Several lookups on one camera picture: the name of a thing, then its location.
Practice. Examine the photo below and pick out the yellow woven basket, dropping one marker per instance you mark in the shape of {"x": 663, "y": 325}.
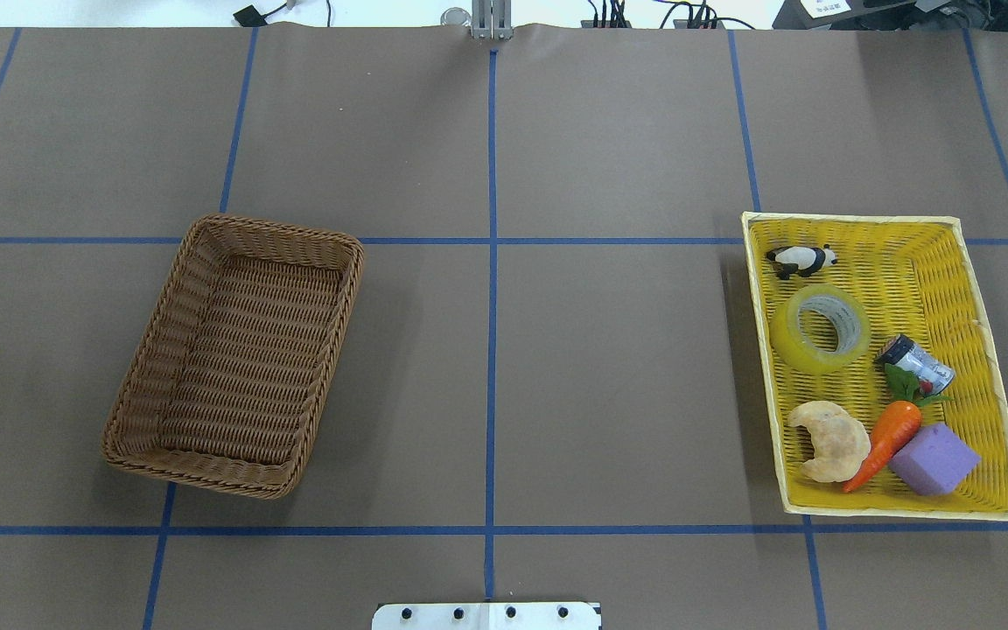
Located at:
{"x": 913, "y": 275}

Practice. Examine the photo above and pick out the panda figurine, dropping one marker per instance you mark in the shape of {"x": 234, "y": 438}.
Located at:
{"x": 797, "y": 261}

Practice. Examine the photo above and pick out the toy carrot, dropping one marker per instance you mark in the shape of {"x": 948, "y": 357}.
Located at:
{"x": 897, "y": 423}

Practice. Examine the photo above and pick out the metal camera post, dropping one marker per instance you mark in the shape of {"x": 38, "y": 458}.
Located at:
{"x": 491, "y": 20}

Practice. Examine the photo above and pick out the brown wicker basket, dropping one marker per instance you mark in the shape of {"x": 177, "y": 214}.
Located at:
{"x": 226, "y": 388}

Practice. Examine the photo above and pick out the toy croissant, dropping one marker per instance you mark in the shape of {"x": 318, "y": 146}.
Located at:
{"x": 840, "y": 442}

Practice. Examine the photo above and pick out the yellow tape roll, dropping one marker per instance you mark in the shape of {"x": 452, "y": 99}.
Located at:
{"x": 819, "y": 330}

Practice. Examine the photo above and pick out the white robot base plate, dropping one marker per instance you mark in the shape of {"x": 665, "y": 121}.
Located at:
{"x": 490, "y": 615}

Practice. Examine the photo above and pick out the purple foam block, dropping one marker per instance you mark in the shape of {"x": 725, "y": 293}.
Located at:
{"x": 935, "y": 461}

